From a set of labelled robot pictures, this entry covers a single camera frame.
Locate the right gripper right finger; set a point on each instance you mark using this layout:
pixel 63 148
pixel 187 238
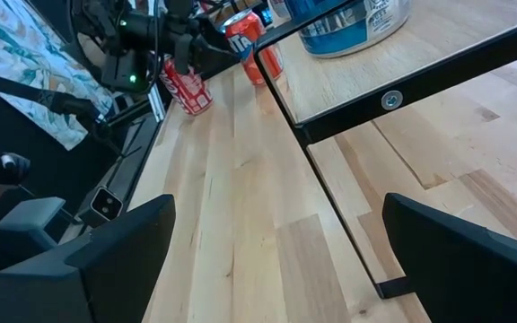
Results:
pixel 469 287

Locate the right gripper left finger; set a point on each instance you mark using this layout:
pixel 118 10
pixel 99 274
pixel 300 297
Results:
pixel 83 287

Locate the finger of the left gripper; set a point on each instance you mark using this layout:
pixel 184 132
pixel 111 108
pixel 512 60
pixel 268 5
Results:
pixel 211 56

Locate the red soda can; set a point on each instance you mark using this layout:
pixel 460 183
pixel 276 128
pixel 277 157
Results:
pixel 191 96

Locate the blue silver Red Bull can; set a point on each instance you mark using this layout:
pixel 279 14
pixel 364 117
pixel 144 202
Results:
pixel 353 36

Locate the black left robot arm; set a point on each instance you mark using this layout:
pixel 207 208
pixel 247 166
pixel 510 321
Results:
pixel 124 40

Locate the red strawberry Fanta can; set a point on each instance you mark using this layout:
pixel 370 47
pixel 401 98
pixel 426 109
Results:
pixel 245 36

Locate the grey armrest pad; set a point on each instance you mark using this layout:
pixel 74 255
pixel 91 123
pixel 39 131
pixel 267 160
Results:
pixel 29 217

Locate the teal floral patterned cloth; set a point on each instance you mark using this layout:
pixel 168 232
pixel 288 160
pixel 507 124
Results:
pixel 16 58

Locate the black table-level camera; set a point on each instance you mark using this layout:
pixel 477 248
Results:
pixel 106 205

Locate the wooden shelf with black frame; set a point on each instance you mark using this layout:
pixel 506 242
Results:
pixel 353 81

